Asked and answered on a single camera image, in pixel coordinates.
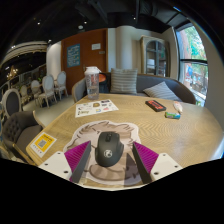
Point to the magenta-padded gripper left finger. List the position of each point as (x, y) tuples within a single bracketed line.
[(58, 163)]

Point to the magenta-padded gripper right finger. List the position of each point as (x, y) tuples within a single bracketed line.
[(163, 165)]

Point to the black computer mouse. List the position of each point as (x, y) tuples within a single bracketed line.
[(108, 150)]

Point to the cat-shaped mouse pad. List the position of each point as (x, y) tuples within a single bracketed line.
[(86, 131)]

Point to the yellow code sticker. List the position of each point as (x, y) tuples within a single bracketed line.
[(42, 144)]

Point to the green and blue pack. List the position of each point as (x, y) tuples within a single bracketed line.
[(172, 115)]

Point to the dark grey tufted armchair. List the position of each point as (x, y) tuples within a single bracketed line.
[(18, 128)]

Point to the black and red box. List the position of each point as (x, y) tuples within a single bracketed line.
[(155, 105)]

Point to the pink and white plastic packet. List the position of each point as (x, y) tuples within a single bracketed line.
[(178, 106)]

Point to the white sticker sheet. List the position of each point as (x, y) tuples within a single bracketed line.
[(96, 108)]

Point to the striped grey cushion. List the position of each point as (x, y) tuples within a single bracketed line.
[(161, 91)]

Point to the grey oval-back armchair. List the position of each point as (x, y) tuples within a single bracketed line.
[(11, 101)]

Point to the group of white oval-back chairs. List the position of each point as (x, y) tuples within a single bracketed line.
[(48, 85)]

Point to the grey curved sofa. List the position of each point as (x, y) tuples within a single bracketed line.
[(146, 81)]

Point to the clear shaker bottle white lid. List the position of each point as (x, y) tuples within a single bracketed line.
[(92, 83)]

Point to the striped square cushion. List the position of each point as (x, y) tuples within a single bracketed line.
[(124, 81)]

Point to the orange-topped black side table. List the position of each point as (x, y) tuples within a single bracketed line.
[(102, 78)]

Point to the black-framed window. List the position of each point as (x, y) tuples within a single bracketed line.
[(193, 63)]

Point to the arched glass-door cabinet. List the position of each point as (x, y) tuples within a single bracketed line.
[(155, 58)]

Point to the white door sign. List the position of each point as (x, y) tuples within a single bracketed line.
[(96, 46)]

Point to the blue wall poster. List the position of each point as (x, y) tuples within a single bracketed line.
[(73, 55)]

